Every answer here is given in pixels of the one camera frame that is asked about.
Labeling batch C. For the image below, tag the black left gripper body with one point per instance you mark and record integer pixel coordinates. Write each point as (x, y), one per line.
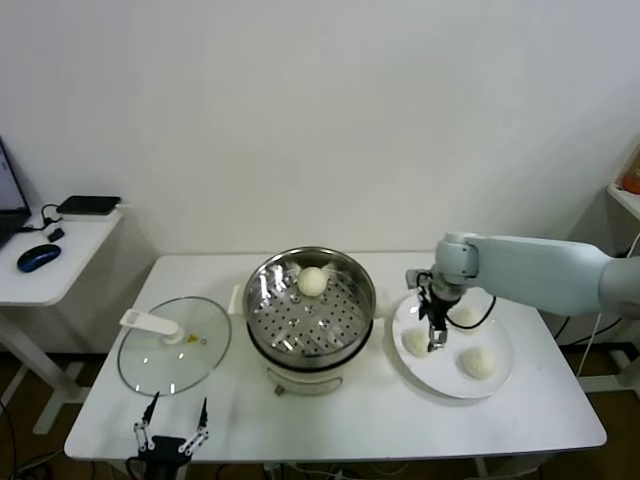
(166, 446)

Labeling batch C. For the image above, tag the white electric cooking pot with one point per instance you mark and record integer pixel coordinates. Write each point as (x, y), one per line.
(305, 377)

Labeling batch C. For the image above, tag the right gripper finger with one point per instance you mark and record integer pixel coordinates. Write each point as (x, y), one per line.
(423, 307)
(438, 340)

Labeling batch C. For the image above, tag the glass pot lid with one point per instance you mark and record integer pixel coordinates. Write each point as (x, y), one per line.
(165, 360)

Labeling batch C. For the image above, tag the white round plate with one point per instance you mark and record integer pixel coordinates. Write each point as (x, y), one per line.
(445, 372)

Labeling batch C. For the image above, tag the stainless steel steamer basket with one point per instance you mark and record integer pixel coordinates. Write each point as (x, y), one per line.
(310, 320)

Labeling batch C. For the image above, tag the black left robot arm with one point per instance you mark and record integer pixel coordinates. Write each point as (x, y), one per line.
(162, 471)

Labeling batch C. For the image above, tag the white steamed baozi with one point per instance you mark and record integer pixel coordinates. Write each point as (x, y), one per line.
(467, 316)
(477, 362)
(312, 281)
(415, 344)

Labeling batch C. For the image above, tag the small black usb adapter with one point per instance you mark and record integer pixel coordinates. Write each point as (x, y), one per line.
(56, 234)

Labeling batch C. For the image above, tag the white side desk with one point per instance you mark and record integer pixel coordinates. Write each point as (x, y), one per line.
(55, 275)

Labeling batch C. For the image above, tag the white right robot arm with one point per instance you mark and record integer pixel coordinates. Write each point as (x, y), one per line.
(540, 270)

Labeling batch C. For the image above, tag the black laptop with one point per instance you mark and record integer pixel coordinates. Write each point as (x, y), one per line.
(10, 200)

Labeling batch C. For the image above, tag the flat black device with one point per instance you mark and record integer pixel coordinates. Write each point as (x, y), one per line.
(89, 205)

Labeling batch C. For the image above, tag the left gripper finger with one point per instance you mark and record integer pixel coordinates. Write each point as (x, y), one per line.
(202, 422)
(149, 421)

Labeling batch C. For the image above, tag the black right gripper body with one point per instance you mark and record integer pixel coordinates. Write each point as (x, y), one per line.
(439, 310)

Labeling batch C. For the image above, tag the blue black computer mouse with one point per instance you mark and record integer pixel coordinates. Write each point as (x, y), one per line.
(39, 257)

